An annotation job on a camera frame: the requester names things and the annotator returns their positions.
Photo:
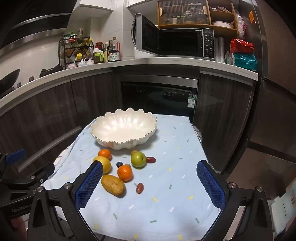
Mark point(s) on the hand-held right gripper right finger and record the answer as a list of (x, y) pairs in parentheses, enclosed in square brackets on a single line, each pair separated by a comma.
[(211, 187)]

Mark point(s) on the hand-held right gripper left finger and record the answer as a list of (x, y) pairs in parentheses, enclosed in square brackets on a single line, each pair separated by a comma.
[(89, 185)]

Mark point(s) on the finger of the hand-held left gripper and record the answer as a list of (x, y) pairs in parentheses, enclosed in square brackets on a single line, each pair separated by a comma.
[(16, 154), (42, 171)]

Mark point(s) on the yellow mango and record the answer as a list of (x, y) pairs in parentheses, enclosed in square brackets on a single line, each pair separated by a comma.
[(113, 185)]

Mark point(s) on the large yellow orange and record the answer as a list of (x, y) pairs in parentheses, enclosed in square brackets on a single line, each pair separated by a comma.
[(106, 165)]

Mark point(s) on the orange tangerine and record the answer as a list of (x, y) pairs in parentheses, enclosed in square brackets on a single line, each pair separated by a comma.
[(125, 173), (105, 154)]

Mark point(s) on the dark blueberry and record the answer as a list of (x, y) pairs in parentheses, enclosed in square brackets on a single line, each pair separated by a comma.
[(119, 164)]

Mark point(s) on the red grape tomato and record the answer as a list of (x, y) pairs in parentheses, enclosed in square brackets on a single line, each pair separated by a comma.
[(150, 159), (139, 188)]

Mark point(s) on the green jujube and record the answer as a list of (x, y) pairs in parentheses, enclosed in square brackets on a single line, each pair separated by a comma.
[(138, 160)]

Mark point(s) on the white scalloped ceramic bowl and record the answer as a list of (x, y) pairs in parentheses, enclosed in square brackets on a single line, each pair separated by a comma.
[(122, 127)]

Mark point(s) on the light blue patterned cloth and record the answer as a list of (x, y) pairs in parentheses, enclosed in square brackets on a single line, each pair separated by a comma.
[(166, 185)]

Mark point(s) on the checked cloth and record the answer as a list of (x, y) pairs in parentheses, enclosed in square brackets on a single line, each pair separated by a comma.
[(197, 134)]

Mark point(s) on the dark wood base cabinet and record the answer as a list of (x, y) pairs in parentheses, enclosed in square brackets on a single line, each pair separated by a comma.
[(222, 115), (57, 109)]

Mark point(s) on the black wok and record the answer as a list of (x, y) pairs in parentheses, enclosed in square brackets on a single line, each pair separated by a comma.
[(9, 81)]

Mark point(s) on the white plastic crate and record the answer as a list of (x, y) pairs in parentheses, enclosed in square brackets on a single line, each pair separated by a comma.
[(283, 208)]

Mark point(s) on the black built-in dishwasher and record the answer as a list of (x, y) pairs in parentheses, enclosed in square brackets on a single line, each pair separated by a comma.
[(157, 97)]

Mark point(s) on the yellow cap squeeze bottle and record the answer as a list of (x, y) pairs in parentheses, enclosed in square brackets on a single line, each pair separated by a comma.
[(78, 59)]

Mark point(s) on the black range hood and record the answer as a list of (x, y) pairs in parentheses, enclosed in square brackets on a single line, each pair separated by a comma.
[(34, 30)]

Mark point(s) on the green oil jug white lid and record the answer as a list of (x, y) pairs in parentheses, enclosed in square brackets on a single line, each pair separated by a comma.
[(98, 56)]

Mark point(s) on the teal plastic packet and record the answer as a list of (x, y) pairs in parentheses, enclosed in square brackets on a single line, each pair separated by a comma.
[(245, 62)]

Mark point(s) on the dark refrigerator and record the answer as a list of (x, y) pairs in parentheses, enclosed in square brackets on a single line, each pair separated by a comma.
[(277, 69)]

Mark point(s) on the red lid jar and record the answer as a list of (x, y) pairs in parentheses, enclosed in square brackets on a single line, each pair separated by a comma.
[(99, 45)]

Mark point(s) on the clear plastic roll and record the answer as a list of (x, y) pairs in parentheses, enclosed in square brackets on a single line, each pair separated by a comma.
[(219, 48)]

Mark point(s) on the red plastic packet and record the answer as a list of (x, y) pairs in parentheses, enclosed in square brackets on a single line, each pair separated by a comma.
[(241, 46)]

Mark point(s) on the black microwave oven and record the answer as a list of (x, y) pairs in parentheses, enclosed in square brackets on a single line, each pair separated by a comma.
[(182, 42)]

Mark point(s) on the white bowl in shelf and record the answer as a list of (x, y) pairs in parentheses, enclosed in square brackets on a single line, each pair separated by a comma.
[(223, 24)]

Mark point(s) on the wooden shelf cabinet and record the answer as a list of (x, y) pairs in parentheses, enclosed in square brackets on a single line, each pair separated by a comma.
[(185, 11)]

